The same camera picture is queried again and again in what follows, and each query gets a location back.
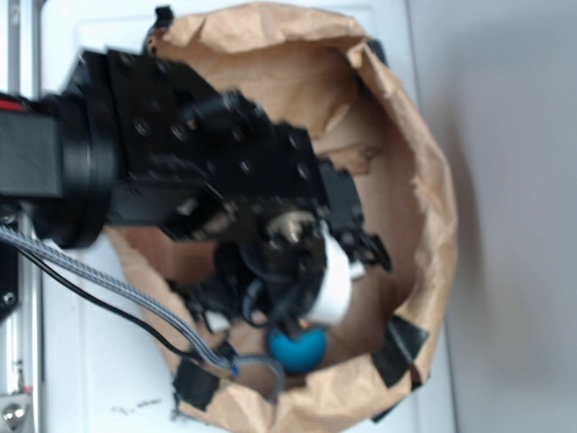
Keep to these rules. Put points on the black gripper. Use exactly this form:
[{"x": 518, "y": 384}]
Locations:
[{"x": 269, "y": 229}]

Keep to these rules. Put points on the white plastic board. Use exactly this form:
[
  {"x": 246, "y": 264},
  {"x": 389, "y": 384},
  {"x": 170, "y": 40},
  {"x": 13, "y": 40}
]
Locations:
[{"x": 103, "y": 374}]

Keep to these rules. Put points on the white cylinder camera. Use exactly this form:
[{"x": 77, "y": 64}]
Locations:
[{"x": 335, "y": 293}]

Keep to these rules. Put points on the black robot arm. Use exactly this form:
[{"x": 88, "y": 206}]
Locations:
[{"x": 139, "y": 141}]

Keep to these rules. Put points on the blue ball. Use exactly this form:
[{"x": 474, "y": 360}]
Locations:
[{"x": 299, "y": 356}]

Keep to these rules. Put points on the aluminium rail frame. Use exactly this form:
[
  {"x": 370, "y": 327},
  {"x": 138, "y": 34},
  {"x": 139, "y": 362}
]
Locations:
[{"x": 22, "y": 403}]

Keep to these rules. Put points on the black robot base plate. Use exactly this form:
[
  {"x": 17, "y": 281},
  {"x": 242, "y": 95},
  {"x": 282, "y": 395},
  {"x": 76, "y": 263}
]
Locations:
[{"x": 10, "y": 268}]

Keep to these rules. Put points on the brown paper bag tray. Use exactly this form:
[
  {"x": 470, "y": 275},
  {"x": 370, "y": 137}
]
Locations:
[{"x": 315, "y": 69}]

